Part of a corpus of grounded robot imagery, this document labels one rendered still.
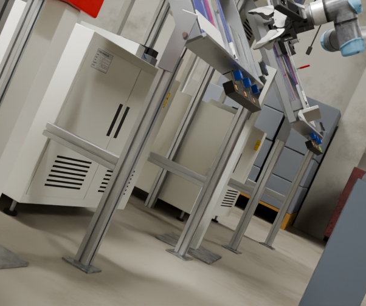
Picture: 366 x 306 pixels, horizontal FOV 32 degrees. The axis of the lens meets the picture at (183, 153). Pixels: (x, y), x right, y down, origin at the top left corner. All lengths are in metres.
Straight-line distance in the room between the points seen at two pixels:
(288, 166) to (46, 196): 3.45
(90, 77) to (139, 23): 4.68
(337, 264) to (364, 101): 3.89
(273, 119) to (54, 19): 3.95
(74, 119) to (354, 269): 1.05
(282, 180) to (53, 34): 3.96
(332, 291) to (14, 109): 1.26
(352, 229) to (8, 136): 1.22
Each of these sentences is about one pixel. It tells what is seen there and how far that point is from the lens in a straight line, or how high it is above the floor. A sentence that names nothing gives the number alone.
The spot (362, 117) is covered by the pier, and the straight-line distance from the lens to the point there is 5.98.
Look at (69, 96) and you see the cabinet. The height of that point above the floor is 0.41.
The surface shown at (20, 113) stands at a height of 0.35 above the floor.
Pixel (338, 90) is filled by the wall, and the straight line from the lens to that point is 6.16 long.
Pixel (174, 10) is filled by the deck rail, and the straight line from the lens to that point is 1.81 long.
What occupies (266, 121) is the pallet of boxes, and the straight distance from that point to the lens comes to 5.30.
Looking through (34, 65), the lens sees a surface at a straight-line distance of 1.48.
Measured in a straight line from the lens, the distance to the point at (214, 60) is 1.97.
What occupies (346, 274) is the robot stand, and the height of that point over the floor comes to 0.24.
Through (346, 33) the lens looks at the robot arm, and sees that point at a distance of 2.04.
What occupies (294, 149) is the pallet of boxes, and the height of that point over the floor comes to 0.64.
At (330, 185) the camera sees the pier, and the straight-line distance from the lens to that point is 5.94.
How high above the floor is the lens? 0.49
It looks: 3 degrees down
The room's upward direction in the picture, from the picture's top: 24 degrees clockwise
